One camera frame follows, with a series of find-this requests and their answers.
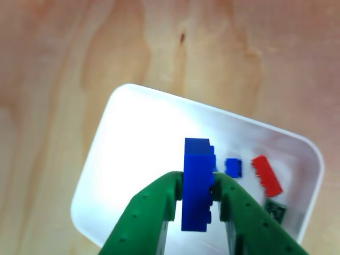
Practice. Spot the small green square lego brick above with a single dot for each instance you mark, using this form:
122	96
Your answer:
276	211

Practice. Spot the long red lego brick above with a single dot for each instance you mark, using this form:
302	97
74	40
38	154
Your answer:
267	176

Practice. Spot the small blue lego brick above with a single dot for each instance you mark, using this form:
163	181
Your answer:
233	167

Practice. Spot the long blue lego brick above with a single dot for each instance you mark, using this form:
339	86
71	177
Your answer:
196	186

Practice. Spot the white plastic bin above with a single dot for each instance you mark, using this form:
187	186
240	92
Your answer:
138	138

